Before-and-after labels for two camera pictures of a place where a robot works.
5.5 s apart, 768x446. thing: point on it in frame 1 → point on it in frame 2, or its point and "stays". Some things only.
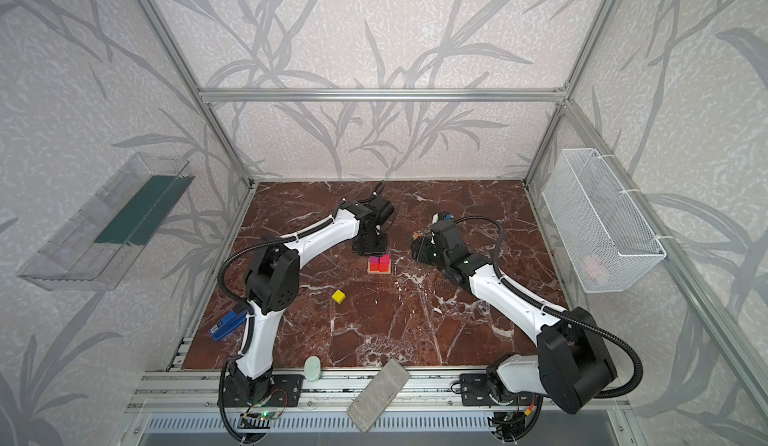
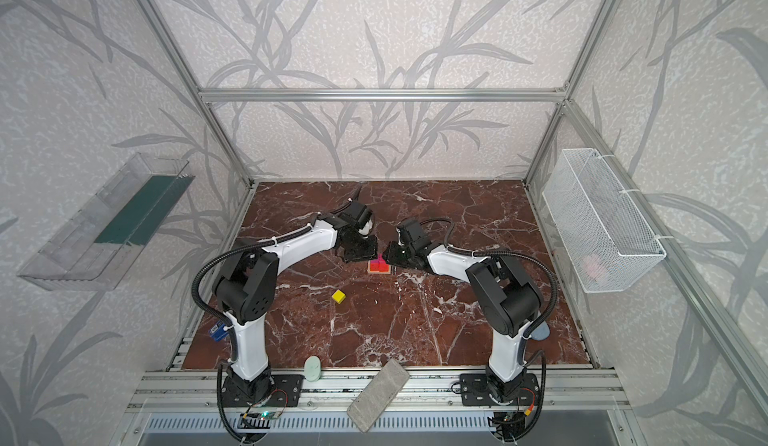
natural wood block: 377,271 stays
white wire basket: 605,239 stays
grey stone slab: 376,398 stays
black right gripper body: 424,251 → 398,254
